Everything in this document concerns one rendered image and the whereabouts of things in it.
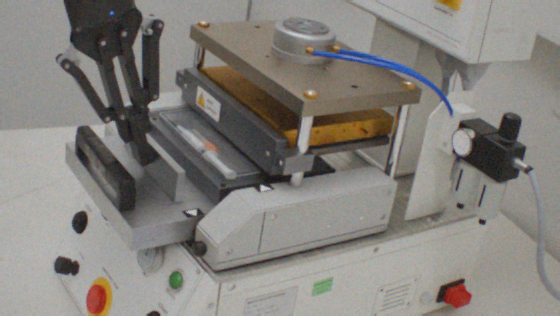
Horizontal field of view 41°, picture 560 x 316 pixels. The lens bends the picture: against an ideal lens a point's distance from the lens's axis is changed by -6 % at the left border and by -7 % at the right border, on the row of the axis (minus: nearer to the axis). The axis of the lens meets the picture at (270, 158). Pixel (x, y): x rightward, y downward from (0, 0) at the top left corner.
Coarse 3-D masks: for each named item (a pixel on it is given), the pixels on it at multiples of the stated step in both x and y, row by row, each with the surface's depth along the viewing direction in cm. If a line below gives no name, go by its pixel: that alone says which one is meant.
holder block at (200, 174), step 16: (160, 128) 102; (160, 144) 102; (176, 144) 98; (176, 160) 98; (192, 160) 95; (192, 176) 95; (208, 176) 92; (272, 176) 94; (288, 176) 95; (304, 176) 96; (208, 192) 92; (224, 192) 90
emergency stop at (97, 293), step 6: (90, 288) 101; (96, 288) 100; (102, 288) 100; (90, 294) 101; (96, 294) 100; (102, 294) 99; (90, 300) 100; (96, 300) 99; (102, 300) 99; (90, 306) 100; (96, 306) 99; (102, 306) 99; (90, 312) 100; (96, 312) 99
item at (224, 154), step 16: (176, 112) 105; (192, 112) 106; (176, 128) 100; (192, 128) 101; (208, 128) 102; (192, 144) 97; (208, 144) 98; (224, 144) 98; (224, 160) 94; (240, 160) 95
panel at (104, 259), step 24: (96, 216) 106; (72, 240) 109; (96, 240) 105; (120, 240) 100; (96, 264) 103; (120, 264) 99; (168, 264) 92; (192, 264) 89; (72, 288) 106; (120, 288) 98; (144, 288) 94; (168, 288) 91; (192, 288) 88; (120, 312) 97; (144, 312) 93; (168, 312) 90
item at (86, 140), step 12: (84, 132) 94; (84, 144) 94; (96, 144) 92; (96, 156) 91; (108, 156) 90; (108, 168) 88; (120, 168) 88; (108, 180) 88; (120, 180) 86; (132, 180) 86; (120, 192) 86; (132, 192) 87; (120, 204) 86; (132, 204) 87
